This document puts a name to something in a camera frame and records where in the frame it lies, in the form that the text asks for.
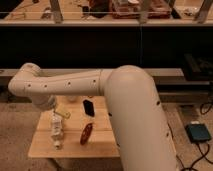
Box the white tube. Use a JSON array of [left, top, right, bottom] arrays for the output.
[[51, 113, 63, 150]]

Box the black cable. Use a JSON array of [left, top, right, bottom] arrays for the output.
[[176, 103, 213, 171]]

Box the dark shelf unit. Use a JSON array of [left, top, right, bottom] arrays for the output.
[[0, 0, 213, 70]]

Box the translucent plastic cup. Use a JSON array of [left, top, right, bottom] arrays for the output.
[[67, 96, 77, 102]]

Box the red brown oblong object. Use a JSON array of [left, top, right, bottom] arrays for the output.
[[80, 123, 93, 145]]

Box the black eraser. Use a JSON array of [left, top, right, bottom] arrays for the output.
[[83, 100, 95, 117]]

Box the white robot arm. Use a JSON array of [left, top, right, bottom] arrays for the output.
[[8, 63, 178, 171]]

